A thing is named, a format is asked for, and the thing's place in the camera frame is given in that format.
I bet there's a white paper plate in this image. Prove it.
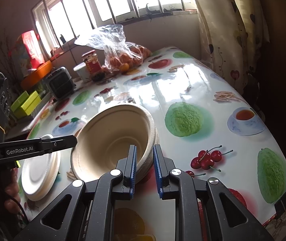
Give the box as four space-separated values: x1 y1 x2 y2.
20 134 62 202

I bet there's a beige paper bowl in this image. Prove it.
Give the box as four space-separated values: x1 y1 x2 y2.
134 119 159 183
71 103 153 182
136 129 159 184

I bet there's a person's left hand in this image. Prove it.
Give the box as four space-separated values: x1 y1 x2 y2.
4 168 21 214

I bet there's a lower green box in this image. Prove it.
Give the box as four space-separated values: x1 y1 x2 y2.
13 91 41 120

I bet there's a green box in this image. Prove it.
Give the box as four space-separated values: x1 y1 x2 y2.
13 91 41 120
10 91 29 112

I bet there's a black white striped box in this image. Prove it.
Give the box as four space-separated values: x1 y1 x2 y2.
31 92 52 118

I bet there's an upper green box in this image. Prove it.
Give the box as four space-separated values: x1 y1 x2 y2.
10 91 29 112

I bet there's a black portable heater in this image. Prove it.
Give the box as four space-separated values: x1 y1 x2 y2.
44 67 76 101

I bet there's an orange tray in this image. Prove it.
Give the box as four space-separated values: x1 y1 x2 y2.
21 61 53 91

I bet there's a white plastic tub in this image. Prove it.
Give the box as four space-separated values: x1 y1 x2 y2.
73 62 91 82

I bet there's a red gift bag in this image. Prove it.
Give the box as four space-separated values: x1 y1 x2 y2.
10 31 44 77

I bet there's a red label sauce jar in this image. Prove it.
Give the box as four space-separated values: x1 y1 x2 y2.
82 50 105 82

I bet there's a plastic bag of oranges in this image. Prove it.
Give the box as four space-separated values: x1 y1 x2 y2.
74 25 151 72

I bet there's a patterned cream curtain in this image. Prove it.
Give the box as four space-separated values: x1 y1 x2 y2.
195 0 269 93

